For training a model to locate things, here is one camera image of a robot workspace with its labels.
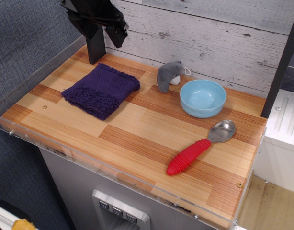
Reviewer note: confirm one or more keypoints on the light blue plastic bowl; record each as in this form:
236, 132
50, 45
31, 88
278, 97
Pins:
202, 98

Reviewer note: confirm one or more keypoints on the grey toy cabinet front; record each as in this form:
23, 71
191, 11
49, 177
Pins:
76, 183

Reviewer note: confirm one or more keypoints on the purple terry rag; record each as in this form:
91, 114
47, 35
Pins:
102, 91

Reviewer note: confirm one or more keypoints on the clear acrylic table guard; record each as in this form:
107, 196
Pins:
136, 144

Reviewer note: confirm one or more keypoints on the black right vertical post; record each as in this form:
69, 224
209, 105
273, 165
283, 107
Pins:
279, 75

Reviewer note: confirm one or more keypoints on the red handled metal spoon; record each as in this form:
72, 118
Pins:
219, 133

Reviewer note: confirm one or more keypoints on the grey plush toy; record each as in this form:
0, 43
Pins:
170, 74

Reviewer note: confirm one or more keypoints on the white toy sink counter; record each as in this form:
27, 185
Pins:
275, 159

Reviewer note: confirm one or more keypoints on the silver dispenser button panel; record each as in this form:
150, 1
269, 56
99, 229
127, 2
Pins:
114, 214

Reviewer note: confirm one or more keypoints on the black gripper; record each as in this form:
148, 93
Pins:
87, 16

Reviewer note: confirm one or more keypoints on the yellow object at corner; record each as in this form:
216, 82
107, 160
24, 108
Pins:
23, 224

